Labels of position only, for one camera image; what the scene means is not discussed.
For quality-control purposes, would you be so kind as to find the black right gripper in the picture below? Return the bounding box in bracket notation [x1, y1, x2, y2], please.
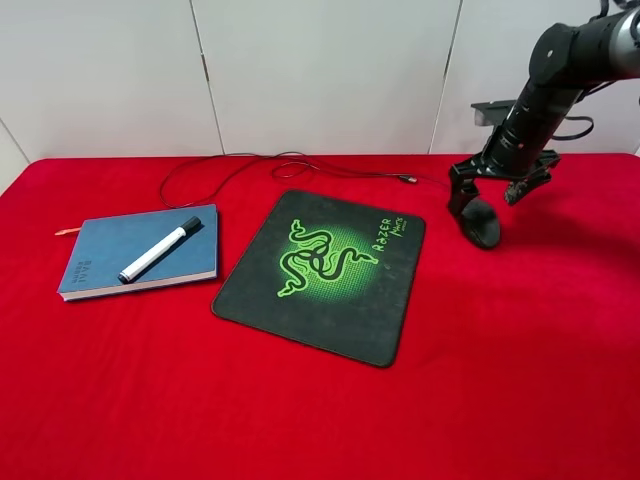
[447, 127, 560, 216]

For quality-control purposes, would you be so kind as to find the black computer mouse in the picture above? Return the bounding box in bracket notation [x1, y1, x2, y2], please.
[459, 198, 501, 250]

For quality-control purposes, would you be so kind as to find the white marker pen black cap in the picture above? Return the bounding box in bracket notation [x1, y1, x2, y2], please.
[118, 216, 202, 284]

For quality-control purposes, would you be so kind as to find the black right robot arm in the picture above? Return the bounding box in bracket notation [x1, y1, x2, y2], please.
[448, 7, 639, 215]

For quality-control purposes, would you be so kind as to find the blue notebook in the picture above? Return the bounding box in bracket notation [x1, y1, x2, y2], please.
[58, 205, 218, 301]

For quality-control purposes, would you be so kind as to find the black green Razer mousepad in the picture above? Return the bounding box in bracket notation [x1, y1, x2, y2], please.
[211, 190, 426, 368]

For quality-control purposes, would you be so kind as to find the orange bookmark ribbon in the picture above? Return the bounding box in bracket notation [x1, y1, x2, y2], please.
[54, 227, 81, 236]

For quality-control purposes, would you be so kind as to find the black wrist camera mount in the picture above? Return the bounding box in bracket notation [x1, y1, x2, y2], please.
[471, 100, 516, 127]

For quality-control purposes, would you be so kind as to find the black mouse cable with USB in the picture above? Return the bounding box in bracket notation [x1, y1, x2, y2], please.
[159, 151, 451, 210]

